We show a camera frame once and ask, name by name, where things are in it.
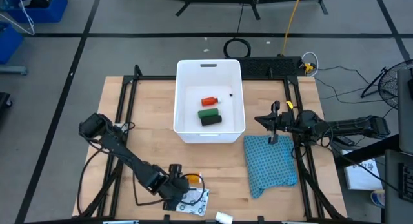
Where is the white plastic bottle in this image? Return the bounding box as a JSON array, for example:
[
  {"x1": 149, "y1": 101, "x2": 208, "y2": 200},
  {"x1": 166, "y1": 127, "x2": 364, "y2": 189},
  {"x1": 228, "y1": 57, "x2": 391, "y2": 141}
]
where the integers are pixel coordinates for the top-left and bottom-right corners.
[{"x1": 215, "y1": 211, "x2": 234, "y2": 224}]

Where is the black floor fan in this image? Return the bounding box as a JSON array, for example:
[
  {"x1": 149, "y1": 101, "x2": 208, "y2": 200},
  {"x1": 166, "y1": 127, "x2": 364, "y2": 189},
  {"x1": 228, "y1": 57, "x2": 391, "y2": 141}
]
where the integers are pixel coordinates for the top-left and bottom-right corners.
[{"x1": 360, "y1": 59, "x2": 413, "y2": 110}]

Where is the white perforated plastic basket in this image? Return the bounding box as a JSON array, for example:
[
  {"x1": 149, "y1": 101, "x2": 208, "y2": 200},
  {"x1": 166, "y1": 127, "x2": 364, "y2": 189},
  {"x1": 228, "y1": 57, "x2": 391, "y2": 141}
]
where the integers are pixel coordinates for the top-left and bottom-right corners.
[{"x1": 173, "y1": 58, "x2": 247, "y2": 144}]

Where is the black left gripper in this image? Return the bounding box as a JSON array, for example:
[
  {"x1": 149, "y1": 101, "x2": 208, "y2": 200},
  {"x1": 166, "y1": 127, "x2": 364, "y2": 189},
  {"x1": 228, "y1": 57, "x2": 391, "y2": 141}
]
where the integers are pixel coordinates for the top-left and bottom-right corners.
[{"x1": 161, "y1": 165, "x2": 194, "y2": 211}]

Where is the black floor cable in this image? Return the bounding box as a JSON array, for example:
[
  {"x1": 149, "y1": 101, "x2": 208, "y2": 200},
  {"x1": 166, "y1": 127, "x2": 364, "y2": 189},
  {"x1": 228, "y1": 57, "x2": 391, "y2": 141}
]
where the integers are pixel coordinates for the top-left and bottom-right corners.
[{"x1": 314, "y1": 65, "x2": 399, "y2": 121}]

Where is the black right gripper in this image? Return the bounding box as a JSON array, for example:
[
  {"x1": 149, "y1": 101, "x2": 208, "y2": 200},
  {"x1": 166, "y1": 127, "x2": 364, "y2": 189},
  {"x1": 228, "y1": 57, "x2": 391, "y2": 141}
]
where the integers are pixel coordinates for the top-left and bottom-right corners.
[{"x1": 254, "y1": 100, "x2": 296, "y2": 145}]

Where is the small blue storage bin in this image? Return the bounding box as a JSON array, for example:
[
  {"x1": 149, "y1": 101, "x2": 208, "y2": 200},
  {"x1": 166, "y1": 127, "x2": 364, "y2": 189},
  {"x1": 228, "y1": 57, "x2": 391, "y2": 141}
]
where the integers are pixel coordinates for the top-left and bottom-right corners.
[{"x1": 0, "y1": 22, "x2": 25, "y2": 65}]

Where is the white patterned pouch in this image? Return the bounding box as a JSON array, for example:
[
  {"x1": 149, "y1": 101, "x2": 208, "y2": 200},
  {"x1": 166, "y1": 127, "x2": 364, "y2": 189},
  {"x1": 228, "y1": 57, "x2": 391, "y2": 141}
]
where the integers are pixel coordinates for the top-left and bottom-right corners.
[{"x1": 176, "y1": 187, "x2": 210, "y2": 218}]

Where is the white cable loop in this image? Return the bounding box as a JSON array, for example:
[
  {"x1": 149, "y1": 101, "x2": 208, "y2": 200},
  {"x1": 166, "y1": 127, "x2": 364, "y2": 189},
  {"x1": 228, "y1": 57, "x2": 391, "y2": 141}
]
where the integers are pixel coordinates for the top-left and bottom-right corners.
[{"x1": 301, "y1": 51, "x2": 320, "y2": 76}]

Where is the amber pill bottle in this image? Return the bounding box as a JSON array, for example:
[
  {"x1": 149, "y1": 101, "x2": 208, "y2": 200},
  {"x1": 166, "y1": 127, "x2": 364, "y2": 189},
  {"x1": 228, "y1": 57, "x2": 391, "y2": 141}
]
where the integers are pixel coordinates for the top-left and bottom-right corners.
[{"x1": 186, "y1": 172, "x2": 203, "y2": 185}]

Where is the black bandage roll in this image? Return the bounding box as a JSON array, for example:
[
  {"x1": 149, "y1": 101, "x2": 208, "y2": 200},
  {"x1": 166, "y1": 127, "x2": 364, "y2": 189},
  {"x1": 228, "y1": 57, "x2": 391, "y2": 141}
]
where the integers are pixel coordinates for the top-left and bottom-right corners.
[{"x1": 199, "y1": 114, "x2": 223, "y2": 127}]

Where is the black aluminium table frame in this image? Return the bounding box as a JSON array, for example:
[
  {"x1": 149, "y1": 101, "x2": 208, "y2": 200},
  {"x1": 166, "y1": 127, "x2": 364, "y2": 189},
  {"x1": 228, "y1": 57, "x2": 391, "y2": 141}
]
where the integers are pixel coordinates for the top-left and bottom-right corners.
[{"x1": 72, "y1": 64, "x2": 348, "y2": 223}]

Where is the black coiled cable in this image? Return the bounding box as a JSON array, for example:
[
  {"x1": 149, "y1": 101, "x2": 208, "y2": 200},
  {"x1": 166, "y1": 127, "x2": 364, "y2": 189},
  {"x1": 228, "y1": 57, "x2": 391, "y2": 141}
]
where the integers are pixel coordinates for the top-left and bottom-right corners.
[{"x1": 223, "y1": 37, "x2": 252, "y2": 59}]

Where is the thin white cord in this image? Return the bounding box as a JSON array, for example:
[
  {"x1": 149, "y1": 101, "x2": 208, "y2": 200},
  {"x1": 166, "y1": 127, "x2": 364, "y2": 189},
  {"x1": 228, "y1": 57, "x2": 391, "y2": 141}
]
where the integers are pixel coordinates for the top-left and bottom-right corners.
[{"x1": 0, "y1": 0, "x2": 35, "y2": 36}]

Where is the large blue storage bin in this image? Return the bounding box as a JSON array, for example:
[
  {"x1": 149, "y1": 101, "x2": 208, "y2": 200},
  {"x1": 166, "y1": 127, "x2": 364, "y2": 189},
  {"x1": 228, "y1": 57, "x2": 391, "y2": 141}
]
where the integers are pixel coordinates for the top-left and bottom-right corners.
[{"x1": 6, "y1": 0, "x2": 69, "y2": 24}]

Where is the black side desk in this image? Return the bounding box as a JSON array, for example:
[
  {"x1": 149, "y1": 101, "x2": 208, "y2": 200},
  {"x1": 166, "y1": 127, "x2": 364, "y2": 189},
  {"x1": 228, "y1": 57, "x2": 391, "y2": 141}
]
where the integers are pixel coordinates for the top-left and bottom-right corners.
[{"x1": 334, "y1": 133, "x2": 413, "y2": 224}]

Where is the grey monitor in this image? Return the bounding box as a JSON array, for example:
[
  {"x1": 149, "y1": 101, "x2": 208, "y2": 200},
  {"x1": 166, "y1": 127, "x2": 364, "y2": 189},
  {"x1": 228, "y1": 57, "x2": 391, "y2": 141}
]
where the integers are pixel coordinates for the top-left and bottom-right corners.
[{"x1": 396, "y1": 68, "x2": 413, "y2": 154}]

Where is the yellow cable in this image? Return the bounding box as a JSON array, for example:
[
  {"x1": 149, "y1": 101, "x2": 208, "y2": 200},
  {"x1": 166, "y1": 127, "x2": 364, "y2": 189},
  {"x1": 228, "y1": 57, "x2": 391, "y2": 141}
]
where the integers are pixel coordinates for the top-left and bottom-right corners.
[{"x1": 280, "y1": 0, "x2": 304, "y2": 56}]

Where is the orange bottle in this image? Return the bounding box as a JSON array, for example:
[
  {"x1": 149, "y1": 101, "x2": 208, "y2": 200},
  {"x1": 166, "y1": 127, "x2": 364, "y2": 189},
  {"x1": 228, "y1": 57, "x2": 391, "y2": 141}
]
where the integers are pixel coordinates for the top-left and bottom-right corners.
[{"x1": 201, "y1": 96, "x2": 219, "y2": 107}]

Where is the blue patterned folded cloth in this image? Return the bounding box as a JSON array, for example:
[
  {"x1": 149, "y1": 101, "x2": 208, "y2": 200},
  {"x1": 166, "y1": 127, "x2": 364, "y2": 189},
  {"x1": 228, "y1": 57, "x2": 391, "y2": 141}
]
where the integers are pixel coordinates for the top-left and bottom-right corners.
[{"x1": 243, "y1": 135, "x2": 298, "y2": 199}]

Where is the green bandage roll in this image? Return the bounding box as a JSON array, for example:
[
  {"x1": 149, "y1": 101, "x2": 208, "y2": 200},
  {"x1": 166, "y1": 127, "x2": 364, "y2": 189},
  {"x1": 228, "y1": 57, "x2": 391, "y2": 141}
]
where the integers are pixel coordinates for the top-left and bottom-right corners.
[{"x1": 197, "y1": 107, "x2": 219, "y2": 119}]

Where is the white printed box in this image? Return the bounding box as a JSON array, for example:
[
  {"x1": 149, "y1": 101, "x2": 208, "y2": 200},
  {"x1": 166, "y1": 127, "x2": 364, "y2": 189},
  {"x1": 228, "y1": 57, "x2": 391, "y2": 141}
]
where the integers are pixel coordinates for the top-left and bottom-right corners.
[{"x1": 341, "y1": 149, "x2": 383, "y2": 191}]

